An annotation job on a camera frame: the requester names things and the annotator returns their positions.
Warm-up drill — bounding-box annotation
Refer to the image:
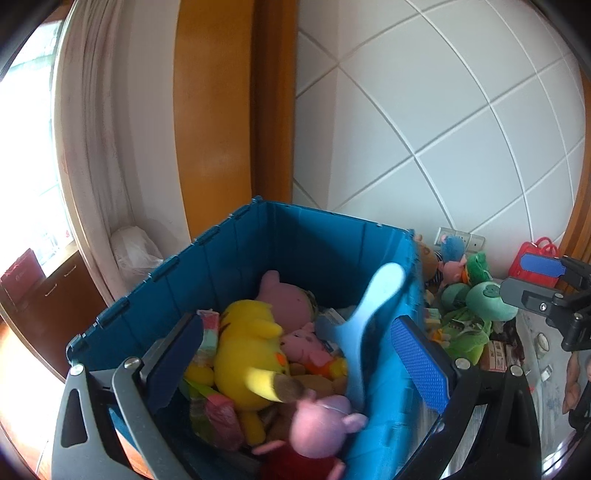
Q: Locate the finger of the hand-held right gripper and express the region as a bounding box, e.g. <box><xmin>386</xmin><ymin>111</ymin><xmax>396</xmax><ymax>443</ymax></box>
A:
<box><xmin>519</xmin><ymin>253</ymin><xmax>591</xmax><ymax>292</ymax></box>
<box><xmin>500</xmin><ymin>276</ymin><xmax>591</xmax><ymax>352</ymax></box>

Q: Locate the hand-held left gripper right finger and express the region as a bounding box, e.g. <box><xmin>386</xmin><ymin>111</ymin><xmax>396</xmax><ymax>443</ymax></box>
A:
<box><xmin>390</xmin><ymin>315</ymin><xmax>546</xmax><ymax>480</ymax></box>

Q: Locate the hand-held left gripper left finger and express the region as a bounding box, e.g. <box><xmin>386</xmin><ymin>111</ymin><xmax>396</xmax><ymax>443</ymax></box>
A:
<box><xmin>51</xmin><ymin>311</ymin><xmax>206</xmax><ymax>480</ymax></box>

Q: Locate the blue plastic storage crate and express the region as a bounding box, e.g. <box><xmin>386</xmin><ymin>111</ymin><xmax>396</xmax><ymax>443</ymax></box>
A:
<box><xmin>66</xmin><ymin>196</ymin><xmax>446</xmax><ymax>480</ymax></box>

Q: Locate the light blue plastic comb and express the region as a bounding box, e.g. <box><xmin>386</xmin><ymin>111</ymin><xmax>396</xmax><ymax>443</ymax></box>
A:
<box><xmin>316</xmin><ymin>262</ymin><xmax>407</xmax><ymax>403</ymax></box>

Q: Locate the person's right hand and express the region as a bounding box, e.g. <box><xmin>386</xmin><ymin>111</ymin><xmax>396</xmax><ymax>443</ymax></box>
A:
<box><xmin>562</xmin><ymin>353</ymin><xmax>591</xmax><ymax>414</ymax></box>

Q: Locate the red plastic case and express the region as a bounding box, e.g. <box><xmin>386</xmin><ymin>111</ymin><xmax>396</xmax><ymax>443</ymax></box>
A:
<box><xmin>509</xmin><ymin>237</ymin><xmax>560</xmax><ymax>290</ymax></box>

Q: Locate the pink and green snack packet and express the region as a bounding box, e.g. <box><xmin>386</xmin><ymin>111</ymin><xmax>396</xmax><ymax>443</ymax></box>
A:
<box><xmin>195</xmin><ymin>310</ymin><xmax>221</xmax><ymax>366</ymax></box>

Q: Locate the light green round plush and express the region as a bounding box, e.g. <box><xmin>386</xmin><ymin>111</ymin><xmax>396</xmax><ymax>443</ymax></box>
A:
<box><xmin>465</xmin><ymin>281</ymin><xmax>519</xmax><ymax>322</ymax></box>

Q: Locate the lime green plush toy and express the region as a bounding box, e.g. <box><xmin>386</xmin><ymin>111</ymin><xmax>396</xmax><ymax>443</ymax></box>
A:
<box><xmin>436</xmin><ymin>308</ymin><xmax>493</xmax><ymax>366</ymax></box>

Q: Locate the green frog plush toy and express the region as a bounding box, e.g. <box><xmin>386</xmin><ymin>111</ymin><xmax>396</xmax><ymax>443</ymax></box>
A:
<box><xmin>463</xmin><ymin>250</ymin><xmax>493</xmax><ymax>285</ymax></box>

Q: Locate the yellow plush toy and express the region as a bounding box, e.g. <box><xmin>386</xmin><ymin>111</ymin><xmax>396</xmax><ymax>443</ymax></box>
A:
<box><xmin>185</xmin><ymin>300</ymin><xmax>303</xmax><ymax>445</ymax></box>

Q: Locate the brown cardboard box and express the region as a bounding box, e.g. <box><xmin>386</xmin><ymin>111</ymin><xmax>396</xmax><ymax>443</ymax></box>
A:
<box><xmin>479</xmin><ymin>340</ymin><xmax>526</xmax><ymax>376</ymax></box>

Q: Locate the dark green round plush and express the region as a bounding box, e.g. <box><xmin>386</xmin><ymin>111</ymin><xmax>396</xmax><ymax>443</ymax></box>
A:
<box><xmin>440</xmin><ymin>282</ymin><xmax>472</xmax><ymax>313</ymax></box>

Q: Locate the red snack packet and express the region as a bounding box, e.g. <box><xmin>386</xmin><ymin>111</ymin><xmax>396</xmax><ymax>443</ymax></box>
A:
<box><xmin>189</xmin><ymin>392</ymin><xmax>246</xmax><ymax>452</ymax></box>

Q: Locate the small pink plush toy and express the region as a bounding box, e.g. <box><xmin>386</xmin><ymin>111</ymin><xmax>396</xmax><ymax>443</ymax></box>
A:
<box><xmin>438</xmin><ymin>257</ymin><xmax>468</xmax><ymax>283</ymax></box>

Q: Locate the blue plush toy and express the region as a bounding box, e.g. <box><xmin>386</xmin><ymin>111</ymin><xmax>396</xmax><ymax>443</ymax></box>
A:
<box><xmin>440</xmin><ymin>233</ymin><xmax>468</xmax><ymax>263</ymax></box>

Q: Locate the brown plush toy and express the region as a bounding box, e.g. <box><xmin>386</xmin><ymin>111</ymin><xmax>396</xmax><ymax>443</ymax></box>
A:
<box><xmin>263</xmin><ymin>373</ymin><xmax>348</xmax><ymax>441</ymax></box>

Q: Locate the brown-headed striped plush toy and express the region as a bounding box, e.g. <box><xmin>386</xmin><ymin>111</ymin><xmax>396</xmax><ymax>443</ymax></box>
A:
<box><xmin>412</xmin><ymin>232</ymin><xmax>445</xmax><ymax>291</ymax></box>

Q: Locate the white plastic bag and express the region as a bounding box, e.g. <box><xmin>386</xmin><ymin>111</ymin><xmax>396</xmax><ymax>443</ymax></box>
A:
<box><xmin>110</xmin><ymin>225</ymin><xmax>165</xmax><ymax>291</ymax></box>

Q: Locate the small pink piglet plush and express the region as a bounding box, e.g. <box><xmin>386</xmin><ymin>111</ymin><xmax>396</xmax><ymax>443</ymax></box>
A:
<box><xmin>281</xmin><ymin>322</ymin><xmax>348</xmax><ymax>378</ymax></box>

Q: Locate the pink pig plush red dress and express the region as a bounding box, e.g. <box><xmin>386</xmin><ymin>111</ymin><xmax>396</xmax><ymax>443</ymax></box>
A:
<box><xmin>252</xmin><ymin>390</ymin><xmax>369</xmax><ymax>480</ymax></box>

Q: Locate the large pink plush toy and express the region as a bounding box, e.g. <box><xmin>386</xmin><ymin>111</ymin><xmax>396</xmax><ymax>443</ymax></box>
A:
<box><xmin>256</xmin><ymin>271</ymin><xmax>315</xmax><ymax>334</ymax></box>

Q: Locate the wooden cabinet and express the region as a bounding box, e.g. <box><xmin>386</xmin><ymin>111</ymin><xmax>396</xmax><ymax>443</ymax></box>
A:
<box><xmin>0</xmin><ymin>251</ymin><xmax>122</xmax><ymax>385</ymax></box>

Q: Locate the red paper bag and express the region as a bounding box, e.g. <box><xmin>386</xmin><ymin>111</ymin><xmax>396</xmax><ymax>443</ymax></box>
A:
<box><xmin>0</xmin><ymin>248</ymin><xmax>48</xmax><ymax>311</ymax></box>

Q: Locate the white curtain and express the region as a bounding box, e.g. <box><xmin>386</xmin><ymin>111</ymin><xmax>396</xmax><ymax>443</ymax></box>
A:
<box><xmin>50</xmin><ymin>0</ymin><xmax>195</xmax><ymax>298</ymax></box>

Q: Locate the window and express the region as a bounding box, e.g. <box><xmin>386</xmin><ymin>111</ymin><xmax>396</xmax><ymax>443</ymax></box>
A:
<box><xmin>0</xmin><ymin>18</ymin><xmax>71</xmax><ymax>278</ymax></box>

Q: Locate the white wall socket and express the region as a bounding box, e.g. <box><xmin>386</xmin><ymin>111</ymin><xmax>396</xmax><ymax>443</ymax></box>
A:
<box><xmin>434</xmin><ymin>226</ymin><xmax>486</xmax><ymax>254</ymax></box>

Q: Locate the wooden door frame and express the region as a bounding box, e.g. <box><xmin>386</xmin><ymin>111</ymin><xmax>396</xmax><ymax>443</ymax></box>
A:
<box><xmin>173</xmin><ymin>0</ymin><xmax>300</xmax><ymax>246</ymax></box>

